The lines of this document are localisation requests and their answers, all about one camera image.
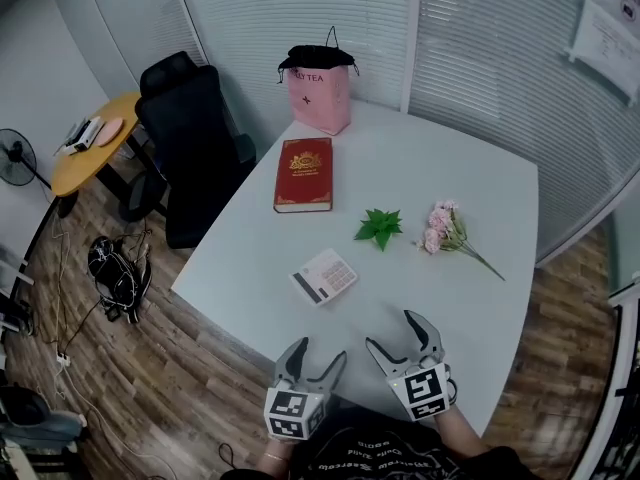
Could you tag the red hardcover book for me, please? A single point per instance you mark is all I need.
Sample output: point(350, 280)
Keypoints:
point(304, 175)

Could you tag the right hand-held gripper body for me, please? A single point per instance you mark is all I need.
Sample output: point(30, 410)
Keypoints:
point(422, 390)

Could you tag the person's left forearm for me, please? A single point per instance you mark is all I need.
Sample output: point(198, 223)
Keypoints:
point(275, 463)

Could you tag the pink paper bag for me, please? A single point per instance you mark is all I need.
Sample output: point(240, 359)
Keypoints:
point(320, 103)

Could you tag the person's black printed shirt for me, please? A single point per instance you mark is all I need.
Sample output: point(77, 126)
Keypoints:
point(390, 458)

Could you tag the white power strip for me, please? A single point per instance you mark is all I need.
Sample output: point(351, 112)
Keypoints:
point(63, 359)

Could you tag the blue-grey seat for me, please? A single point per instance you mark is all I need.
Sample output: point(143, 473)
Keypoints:
point(35, 420)

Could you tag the small green plant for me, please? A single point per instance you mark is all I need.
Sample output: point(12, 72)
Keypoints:
point(380, 228)

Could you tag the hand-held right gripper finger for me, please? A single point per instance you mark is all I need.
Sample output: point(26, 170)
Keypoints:
point(392, 365)
point(430, 343)

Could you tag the round wooden side table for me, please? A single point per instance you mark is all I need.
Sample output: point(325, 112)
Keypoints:
point(85, 168)

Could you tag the black standing fan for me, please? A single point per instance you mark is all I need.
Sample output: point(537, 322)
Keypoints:
point(17, 155)

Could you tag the black metal railing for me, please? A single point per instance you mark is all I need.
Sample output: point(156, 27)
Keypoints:
point(625, 393)

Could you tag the black backpack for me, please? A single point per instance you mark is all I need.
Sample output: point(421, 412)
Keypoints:
point(117, 278)

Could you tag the white card with pink print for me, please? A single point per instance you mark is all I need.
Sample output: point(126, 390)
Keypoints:
point(325, 275)

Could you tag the person's right forearm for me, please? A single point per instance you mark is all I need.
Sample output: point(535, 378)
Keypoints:
point(457, 435)

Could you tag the pink round pad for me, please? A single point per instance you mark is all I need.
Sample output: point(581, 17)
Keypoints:
point(108, 132)

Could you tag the pink flower bouquet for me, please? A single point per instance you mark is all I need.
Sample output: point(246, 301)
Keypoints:
point(440, 228)

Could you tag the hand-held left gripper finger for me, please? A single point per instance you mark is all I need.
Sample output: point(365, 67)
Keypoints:
point(291, 363)
point(327, 375)

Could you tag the white wall notice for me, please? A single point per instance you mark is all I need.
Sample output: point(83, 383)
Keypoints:
point(607, 33)

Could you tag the white desktop device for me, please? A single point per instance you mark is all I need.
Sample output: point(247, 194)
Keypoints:
point(82, 135)

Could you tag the black office chair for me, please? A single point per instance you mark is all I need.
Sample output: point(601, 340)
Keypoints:
point(195, 148)

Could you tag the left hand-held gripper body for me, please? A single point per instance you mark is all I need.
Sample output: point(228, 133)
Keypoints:
point(292, 413)

